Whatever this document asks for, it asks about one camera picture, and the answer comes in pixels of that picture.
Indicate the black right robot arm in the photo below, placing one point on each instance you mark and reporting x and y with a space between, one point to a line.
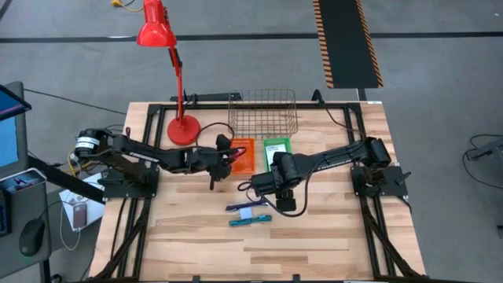
334 161

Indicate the pink case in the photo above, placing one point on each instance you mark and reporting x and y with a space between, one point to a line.
237 154

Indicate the small white cardboard box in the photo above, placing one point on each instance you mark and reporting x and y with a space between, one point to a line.
246 213

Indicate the red desk lamp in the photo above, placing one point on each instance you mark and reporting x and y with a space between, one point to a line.
182 131

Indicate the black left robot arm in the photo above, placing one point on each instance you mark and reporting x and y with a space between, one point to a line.
149 155

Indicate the green plastic basket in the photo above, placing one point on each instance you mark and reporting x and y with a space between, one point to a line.
288 146

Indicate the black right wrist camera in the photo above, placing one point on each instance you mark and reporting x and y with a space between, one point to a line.
285 204

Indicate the black hazard-striped floor mat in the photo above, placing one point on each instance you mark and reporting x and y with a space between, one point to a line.
346 47

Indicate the orange plastic basket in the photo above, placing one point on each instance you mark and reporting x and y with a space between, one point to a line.
245 165

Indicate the brown phone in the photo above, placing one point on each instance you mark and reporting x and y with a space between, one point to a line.
79 215

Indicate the monitor with blue screen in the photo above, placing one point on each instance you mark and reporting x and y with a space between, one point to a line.
8 141

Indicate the black computer mouse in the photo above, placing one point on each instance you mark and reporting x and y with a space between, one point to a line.
31 237

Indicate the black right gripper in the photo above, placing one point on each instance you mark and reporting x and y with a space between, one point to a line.
271 182

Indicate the black metal table frame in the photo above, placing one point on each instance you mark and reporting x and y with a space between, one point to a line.
212 106

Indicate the white paper sheet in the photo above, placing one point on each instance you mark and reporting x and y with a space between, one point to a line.
94 208

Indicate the grey side desk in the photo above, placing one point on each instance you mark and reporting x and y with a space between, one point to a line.
23 204

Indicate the green and white acer box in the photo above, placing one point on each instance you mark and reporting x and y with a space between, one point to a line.
276 149

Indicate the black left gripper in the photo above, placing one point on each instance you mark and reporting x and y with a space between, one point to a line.
208 163

